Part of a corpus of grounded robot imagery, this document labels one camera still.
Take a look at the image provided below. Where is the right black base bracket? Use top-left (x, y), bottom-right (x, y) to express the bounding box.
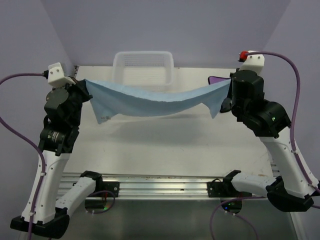
top-left (206, 178), bottom-right (232, 198)

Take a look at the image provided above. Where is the black base bracket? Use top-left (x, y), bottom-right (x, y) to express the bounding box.
top-left (206, 178), bottom-right (232, 198)
top-left (102, 181), bottom-right (120, 198)

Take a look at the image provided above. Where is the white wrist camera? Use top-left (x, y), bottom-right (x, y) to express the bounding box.
top-left (47, 62), bottom-right (75, 88)
top-left (238, 50), bottom-right (265, 75)

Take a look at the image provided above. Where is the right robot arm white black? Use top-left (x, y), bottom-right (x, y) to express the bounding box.
top-left (221, 70), bottom-right (320, 212)

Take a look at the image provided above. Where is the aluminium mounting rail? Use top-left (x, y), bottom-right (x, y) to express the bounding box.
top-left (56, 172), bottom-right (281, 201)

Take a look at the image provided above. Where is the left black base bracket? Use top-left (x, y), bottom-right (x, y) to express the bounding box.
top-left (102, 181), bottom-right (120, 198)

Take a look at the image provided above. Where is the white plastic basket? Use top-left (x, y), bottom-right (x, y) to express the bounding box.
top-left (112, 51), bottom-right (175, 92)

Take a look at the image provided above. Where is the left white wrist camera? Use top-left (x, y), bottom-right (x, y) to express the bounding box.
top-left (47, 62), bottom-right (75, 88)

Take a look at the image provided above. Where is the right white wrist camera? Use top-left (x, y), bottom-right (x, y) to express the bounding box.
top-left (238, 50), bottom-right (265, 75)

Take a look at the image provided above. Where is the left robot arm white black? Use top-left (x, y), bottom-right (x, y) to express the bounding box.
top-left (10, 80), bottom-right (104, 239)

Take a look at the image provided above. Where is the purple and grey towel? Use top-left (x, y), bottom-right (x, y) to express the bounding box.
top-left (207, 76), bottom-right (230, 85)

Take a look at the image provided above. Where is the light blue towel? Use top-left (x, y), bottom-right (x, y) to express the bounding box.
top-left (85, 78), bottom-right (231, 124)

